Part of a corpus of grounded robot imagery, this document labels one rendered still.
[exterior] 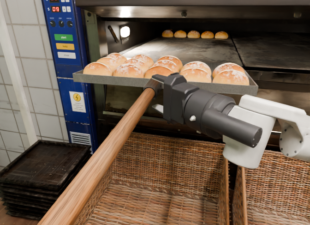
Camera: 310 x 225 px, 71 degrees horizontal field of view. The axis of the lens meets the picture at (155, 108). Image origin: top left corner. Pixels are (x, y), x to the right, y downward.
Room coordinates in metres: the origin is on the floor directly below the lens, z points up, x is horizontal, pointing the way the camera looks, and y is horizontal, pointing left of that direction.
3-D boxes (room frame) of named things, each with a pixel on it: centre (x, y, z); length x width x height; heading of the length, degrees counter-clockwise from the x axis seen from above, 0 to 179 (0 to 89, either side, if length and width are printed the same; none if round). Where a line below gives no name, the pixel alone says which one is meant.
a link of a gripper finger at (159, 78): (0.51, -0.02, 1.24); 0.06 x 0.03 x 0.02; 42
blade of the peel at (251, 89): (0.78, -0.05, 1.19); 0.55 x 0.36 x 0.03; 77
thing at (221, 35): (1.74, -0.51, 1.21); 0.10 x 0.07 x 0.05; 78
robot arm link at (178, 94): (0.44, -0.08, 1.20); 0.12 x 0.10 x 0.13; 42
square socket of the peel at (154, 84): (0.56, 0.00, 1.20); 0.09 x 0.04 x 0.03; 167
